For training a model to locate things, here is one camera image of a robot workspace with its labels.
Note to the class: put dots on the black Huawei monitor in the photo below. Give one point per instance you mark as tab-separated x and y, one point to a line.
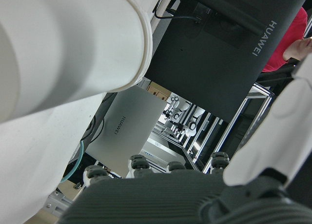
207	75

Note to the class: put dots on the silver Huawei laptop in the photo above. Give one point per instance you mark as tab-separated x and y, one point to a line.
126	126

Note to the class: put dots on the brown cardboard box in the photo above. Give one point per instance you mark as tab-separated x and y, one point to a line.
158	91

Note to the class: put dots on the white grey right robot hand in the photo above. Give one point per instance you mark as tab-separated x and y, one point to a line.
170	199

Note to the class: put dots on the aluminium table bracket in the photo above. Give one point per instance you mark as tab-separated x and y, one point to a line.
57	204

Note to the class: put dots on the white cylindrical plastic container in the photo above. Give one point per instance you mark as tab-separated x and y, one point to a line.
73	38

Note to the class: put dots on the white cabinet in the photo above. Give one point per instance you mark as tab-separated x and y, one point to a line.
158	146

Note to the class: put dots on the person bare forearm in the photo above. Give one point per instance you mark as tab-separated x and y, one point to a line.
299	49

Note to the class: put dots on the person in red shirt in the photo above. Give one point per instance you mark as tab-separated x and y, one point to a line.
292	33

